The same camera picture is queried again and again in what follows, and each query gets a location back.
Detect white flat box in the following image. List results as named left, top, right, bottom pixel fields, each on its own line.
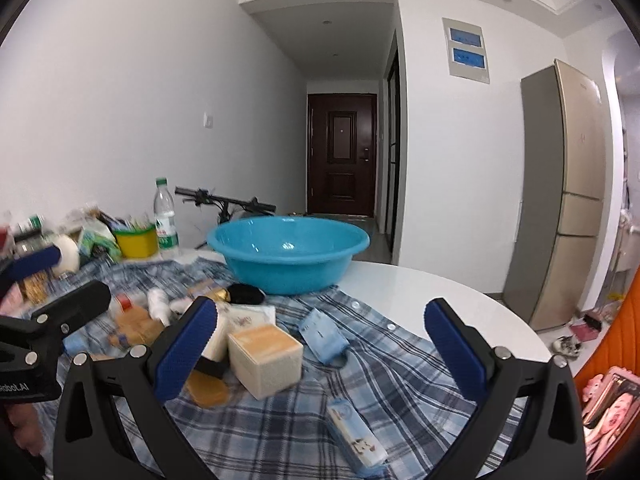
left=225, top=305, right=277, bottom=331

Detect pink printed cushion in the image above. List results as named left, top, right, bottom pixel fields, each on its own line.
left=575, top=367, right=640, bottom=466

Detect brown snack box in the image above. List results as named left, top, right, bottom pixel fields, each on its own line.
left=112, top=310, right=166, bottom=348

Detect clear water bottle green label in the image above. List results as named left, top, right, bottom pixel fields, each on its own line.
left=153, top=177, right=180, bottom=253

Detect white round jar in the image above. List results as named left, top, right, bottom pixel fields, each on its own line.
left=50, top=235, right=81, bottom=278

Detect light blue tissue packet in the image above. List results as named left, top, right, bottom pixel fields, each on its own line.
left=298, top=307, right=351, bottom=366

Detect small white bottle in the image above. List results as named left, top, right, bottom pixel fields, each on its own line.
left=147, top=288, right=173, bottom=326

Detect dark brown door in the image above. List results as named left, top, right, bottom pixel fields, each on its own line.
left=306, top=93, right=378, bottom=218

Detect beige refrigerator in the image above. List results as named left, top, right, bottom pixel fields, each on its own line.
left=502, top=59, right=623, bottom=332

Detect black bicycle handlebar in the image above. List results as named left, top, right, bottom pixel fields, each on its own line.
left=174, top=186, right=277, bottom=248

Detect orange round snack packet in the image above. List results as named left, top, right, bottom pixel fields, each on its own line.
left=185, top=372, right=231, bottom=408

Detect blue plastic basin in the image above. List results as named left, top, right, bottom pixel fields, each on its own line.
left=206, top=216, right=371, bottom=296

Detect glass jar yellow contents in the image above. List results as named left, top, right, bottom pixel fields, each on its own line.
left=15, top=232, right=56, bottom=306

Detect green white carton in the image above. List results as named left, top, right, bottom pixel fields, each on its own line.
left=77, top=227, right=122, bottom=263

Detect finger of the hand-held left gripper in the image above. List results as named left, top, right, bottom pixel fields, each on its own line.
left=0, top=245, right=62, bottom=303
left=29, top=280, right=112, bottom=343

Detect black tray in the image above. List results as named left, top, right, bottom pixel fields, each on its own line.
left=194, top=357, right=228, bottom=380

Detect wall panel with blue windows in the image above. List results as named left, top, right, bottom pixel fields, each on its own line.
left=442, top=17, right=491, bottom=84

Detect beige square box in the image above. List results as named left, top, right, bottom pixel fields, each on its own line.
left=227, top=323, right=304, bottom=401

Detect white round packet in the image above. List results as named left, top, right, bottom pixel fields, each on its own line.
left=202, top=312, right=232, bottom=363

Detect dark framed sliding door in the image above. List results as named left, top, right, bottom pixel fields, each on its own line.
left=382, top=30, right=403, bottom=266

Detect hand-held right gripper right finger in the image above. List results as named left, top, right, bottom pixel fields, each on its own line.
left=424, top=298, right=587, bottom=480

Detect blue plaid shirt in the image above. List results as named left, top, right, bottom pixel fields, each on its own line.
left=30, top=247, right=531, bottom=480

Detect yellow cup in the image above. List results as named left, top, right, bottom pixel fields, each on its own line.
left=112, top=224, right=159, bottom=260

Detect grey slipper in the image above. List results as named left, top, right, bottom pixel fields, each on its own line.
left=552, top=335, right=583, bottom=358

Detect red label can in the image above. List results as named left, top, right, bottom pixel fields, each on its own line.
left=112, top=294, right=146, bottom=313

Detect black oval pouch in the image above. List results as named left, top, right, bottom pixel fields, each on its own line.
left=227, top=283, right=266, bottom=306

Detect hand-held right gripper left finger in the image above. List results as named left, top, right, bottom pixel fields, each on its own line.
left=54, top=296, right=221, bottom=480

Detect person's left hand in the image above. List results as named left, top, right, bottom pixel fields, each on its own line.
left=7, top=400, right=45, bottom=457

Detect long blue white box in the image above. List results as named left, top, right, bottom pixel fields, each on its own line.
left=326, top=397, right=390, bottom=477

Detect pink floor item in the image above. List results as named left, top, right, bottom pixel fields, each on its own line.
left=570, top=310, right=606, bottom=343

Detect orange sofa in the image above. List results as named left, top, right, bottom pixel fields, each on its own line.
left=572, top=265, right=640, bottom=396

